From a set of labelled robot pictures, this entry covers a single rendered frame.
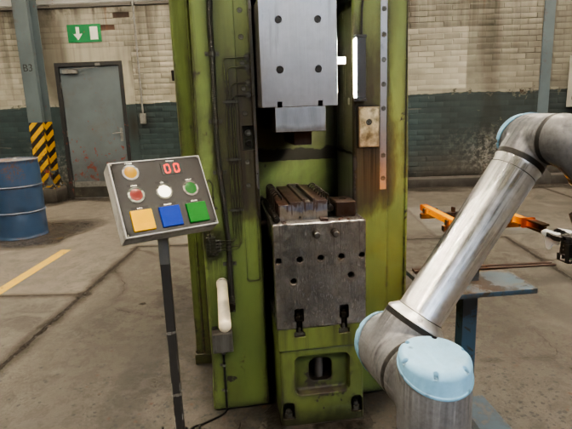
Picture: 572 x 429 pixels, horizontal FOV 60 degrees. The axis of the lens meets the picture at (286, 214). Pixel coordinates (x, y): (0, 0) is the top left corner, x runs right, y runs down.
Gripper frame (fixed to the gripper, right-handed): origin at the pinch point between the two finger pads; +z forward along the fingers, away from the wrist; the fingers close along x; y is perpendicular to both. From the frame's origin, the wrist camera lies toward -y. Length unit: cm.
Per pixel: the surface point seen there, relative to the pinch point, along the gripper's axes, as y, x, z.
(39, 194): 46, -316, 448
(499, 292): 26.9, -7.8, 14.8
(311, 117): -38, -70, 49
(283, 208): -3, -82, 49
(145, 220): -7, -132, 24
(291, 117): -39, -78, 49
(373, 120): -35, -41, 62
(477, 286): 26.4, -13.0, 21.2
